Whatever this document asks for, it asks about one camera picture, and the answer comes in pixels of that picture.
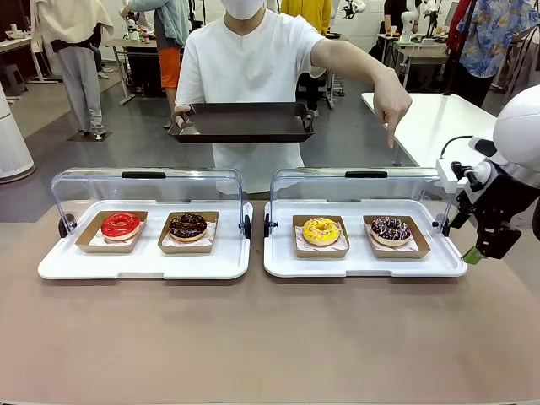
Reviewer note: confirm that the red glazed donut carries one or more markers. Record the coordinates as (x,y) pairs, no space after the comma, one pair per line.
(110,228)

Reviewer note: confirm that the person's left forearm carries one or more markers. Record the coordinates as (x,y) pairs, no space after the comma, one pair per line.
(354,59)

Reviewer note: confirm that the white printed paper liner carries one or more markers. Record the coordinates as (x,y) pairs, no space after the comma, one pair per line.
(98,241)
(415,242)
(342,242)
(211,233)

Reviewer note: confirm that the chocolate donut with nuts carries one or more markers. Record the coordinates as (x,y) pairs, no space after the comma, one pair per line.
(177,228)

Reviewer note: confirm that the grey background work table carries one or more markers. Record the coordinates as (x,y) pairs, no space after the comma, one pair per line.
(419,50)

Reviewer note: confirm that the yellow glazed sprinkle donut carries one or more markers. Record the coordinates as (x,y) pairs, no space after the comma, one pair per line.
(310,233)

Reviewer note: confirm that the brown plastic serving tray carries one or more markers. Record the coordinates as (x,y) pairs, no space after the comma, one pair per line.
(244,122)

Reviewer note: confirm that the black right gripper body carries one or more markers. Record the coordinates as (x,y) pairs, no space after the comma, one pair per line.
(500,211)

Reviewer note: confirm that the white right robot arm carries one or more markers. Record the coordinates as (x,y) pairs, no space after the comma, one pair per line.
(519,126)

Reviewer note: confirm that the person in beige top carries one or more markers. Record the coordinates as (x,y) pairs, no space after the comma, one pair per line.
(76,63)

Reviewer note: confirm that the dark donut with colourful sprinkles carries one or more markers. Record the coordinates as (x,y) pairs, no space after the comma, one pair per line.
(379,233)

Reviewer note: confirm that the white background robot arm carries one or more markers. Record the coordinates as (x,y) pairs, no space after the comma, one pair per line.
(408,19)

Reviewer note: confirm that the person in yellow shirt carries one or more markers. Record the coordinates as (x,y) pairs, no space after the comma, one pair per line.
(306,12)

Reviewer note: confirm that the person's left hand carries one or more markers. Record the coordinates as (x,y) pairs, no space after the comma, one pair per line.
(392,101)

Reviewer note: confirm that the person's right hand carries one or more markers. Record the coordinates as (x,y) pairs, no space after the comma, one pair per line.
(180,113)

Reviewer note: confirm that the right gripper black green finger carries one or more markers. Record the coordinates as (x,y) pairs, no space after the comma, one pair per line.
(462,211)
(471,255)

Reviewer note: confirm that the left white display case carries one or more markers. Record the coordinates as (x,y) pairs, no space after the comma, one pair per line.
(147,263)

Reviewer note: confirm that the white display case base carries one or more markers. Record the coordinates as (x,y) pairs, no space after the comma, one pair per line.
(358,265)

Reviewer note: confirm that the person in orange shorts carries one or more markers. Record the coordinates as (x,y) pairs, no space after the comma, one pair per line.
(171,59)

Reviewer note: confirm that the white cylindrical appliance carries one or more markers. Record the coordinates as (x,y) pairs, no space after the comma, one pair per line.
(10,139)

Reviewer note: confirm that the brown cardboard donut box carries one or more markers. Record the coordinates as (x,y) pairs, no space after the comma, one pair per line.
(401,252)
(320,252)
(90,245)
(185,249)

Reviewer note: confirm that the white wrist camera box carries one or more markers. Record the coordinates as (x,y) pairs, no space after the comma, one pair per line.
(445,174)

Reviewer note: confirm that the white table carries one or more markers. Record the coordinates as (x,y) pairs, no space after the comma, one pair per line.
(443,118)

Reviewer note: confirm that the white face mask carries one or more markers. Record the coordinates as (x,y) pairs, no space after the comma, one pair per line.
(244,8)

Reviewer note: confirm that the person in white t-shirt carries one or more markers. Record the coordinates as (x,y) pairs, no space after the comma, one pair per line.
(253,63)

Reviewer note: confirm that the clear display case lid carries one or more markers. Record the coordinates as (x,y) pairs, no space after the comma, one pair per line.
(316,185)
(105,185)

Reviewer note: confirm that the person in blue floral shirt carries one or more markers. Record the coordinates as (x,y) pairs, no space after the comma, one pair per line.
(485,38)

